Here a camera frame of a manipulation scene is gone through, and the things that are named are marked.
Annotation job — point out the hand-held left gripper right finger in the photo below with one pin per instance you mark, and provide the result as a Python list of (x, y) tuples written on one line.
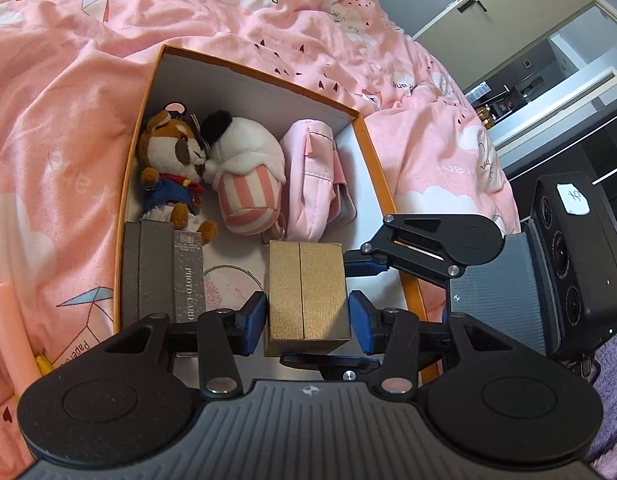
[(361, 320)]

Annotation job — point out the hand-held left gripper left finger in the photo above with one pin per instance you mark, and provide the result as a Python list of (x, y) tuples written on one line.
[(255, 317)]

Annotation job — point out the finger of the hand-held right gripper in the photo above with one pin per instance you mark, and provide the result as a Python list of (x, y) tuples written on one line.
[(328, 362), (418, 247)]

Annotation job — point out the gold cardboard box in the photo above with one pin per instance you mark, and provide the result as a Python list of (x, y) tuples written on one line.
[(303, 300)]

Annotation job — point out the pink pouch bag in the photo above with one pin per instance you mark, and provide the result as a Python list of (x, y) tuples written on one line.
[(303, 170)]

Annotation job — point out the orange storage box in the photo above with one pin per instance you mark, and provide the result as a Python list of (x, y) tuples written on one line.
[(248, 95)]

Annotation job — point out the pink round mirror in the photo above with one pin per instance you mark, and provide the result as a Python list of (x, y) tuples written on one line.
[(223, 290)]

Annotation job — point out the grey glitter card box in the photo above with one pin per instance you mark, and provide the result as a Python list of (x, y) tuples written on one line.
[(188, 270)]

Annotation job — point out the dark grey box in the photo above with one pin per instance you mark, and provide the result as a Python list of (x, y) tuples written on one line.
[(151, 270)]

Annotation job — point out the white striped plush toy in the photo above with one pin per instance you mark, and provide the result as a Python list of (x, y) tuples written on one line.
[(248, 190)]

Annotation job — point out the purple fluffy cloth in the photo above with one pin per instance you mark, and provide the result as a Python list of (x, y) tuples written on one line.
[(613, 385)]

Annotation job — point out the white counter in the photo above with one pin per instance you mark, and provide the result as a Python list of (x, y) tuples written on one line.
[(548, 120)]

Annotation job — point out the brown fox plush toy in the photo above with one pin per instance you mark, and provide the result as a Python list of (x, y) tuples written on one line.
[(163, 135)]

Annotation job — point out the yellow pen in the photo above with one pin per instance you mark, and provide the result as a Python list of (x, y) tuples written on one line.
[(44, 364)]

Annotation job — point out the pink and yellow object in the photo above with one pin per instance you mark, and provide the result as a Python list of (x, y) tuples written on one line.
[(8, 330)]

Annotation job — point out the white door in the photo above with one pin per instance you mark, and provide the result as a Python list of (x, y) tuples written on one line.
[(513, 5)]

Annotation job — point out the pink printed blanket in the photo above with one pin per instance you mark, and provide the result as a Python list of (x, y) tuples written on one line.
[(63, 110)]

